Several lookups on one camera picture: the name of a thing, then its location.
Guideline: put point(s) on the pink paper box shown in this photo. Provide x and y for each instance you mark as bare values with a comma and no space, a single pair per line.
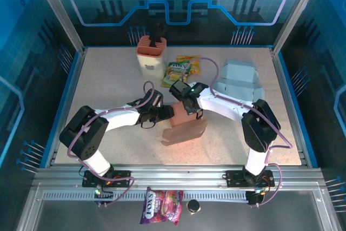
186,125

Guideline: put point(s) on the light blue paper box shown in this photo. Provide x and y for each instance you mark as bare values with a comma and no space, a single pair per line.
238,70

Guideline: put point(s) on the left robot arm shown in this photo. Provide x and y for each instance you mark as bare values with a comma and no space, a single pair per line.
81,133

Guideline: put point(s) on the green candy bag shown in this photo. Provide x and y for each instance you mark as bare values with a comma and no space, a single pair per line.
173,71

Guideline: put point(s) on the yellow candy bag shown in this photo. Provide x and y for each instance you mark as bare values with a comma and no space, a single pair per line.
193,66

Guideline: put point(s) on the cream knife block pink top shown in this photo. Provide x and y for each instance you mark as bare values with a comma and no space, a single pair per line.
151,63

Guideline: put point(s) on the purple berries candy bag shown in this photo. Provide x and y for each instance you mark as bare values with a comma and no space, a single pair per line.
159,206

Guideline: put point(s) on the black electronics module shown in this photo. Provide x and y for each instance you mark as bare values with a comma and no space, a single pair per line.
254,198
105,193

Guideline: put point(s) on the black round cap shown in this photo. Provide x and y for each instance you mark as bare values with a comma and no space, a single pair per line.
193,206

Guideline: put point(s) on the grey metal shelf panel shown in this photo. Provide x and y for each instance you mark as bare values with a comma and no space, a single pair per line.
243,217

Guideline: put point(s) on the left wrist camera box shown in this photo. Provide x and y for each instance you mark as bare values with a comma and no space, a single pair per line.
159,100

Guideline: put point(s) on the aluminium front rail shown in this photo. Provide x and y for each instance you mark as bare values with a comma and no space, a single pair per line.
175,177

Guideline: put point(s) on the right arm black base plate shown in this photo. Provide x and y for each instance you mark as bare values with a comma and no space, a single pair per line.
235,178

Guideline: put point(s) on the aluminium side rail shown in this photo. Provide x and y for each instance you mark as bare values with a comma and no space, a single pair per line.
281,79
74,79

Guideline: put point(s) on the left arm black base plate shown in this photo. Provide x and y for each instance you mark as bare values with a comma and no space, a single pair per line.
92,181

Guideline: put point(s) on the aluminium frame post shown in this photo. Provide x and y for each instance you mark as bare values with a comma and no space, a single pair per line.
58,12
297,12

